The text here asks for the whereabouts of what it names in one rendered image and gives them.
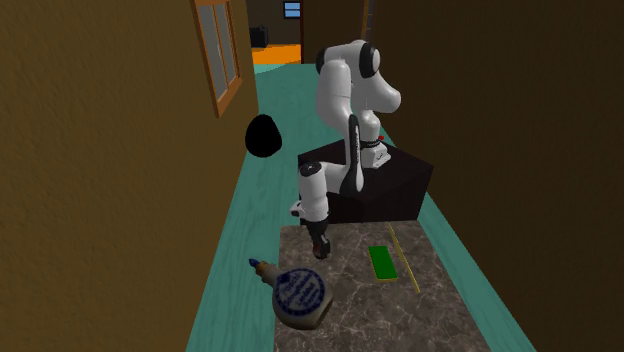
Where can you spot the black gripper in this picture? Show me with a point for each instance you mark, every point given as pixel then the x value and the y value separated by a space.
pixel 319 239

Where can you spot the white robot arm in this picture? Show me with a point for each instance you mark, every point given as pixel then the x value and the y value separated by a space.
pixel 336 83

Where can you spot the round flask with blue label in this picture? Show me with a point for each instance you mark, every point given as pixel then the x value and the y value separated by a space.
pixel 300 297

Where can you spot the green flat block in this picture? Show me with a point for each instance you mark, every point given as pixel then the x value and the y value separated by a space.
pixel 382 263

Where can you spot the black robot stand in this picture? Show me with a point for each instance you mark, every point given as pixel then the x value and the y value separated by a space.
pixel 390 187

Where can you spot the thin yellow stick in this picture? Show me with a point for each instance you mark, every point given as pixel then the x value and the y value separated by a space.
pixel 404 261

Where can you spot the black egg-shaped object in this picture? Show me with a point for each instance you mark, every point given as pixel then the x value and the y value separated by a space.
pixel 263 136

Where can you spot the dark armchair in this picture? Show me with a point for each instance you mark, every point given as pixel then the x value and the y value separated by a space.
pixel 259 36

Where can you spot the wooden framed window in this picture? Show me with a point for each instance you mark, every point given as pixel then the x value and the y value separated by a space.
pixel 218 48

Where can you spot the small blue window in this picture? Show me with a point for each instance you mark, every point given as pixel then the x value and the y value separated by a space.
pixel 292 9

